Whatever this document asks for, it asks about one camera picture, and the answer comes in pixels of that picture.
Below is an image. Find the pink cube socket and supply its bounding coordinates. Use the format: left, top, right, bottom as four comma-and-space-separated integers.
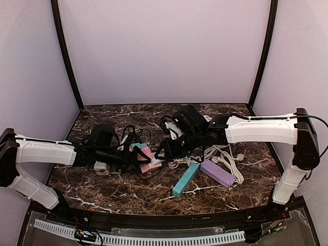
139, 153, 162, 174

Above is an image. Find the white charger with cable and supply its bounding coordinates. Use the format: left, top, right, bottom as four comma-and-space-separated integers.
151, 157, 162, 167

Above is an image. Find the white cube socket adapter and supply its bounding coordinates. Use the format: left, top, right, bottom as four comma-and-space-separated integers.
93, 161, 110, 176

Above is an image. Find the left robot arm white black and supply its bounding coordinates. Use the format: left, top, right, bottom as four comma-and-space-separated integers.
1, 124, 151, 210

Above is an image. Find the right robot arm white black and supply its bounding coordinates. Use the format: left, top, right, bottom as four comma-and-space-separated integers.
155, 105, 326, 205

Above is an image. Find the small teal adapter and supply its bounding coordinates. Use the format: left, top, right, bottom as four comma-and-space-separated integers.
130, 143, 148, 152

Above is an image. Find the pink power strip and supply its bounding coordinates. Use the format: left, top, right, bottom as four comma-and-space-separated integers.
141, 147, 153, 158

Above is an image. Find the teal power strip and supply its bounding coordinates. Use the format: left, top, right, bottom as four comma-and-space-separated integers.
172, 163, 200, 198

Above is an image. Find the purple power strip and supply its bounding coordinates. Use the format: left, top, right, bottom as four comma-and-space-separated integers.
200, 160, 235, 188

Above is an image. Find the white power strip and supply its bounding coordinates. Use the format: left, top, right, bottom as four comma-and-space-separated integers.
203, 115, 212, 122

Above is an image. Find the small circuit board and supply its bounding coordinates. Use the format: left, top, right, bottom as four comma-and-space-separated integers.
74, 230, 96, 242

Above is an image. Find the black cable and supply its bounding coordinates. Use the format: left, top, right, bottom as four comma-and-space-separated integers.
120, 125, 161, 181

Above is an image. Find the white power strip cable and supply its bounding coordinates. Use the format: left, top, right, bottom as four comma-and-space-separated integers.
201, 143, 245, 185

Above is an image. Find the white slotted cable duct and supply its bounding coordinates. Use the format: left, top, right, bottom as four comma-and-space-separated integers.
33, 219, 245, 245

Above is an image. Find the left black frame post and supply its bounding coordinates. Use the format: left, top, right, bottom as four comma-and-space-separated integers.
50, 0, 84, 111

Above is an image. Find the black frame post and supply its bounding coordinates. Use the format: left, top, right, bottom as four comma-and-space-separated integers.
248, 0, 278, 111
50, 0, 84, 111

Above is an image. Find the right black frame post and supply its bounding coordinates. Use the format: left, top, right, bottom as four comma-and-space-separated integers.
248, 0, 278, 111

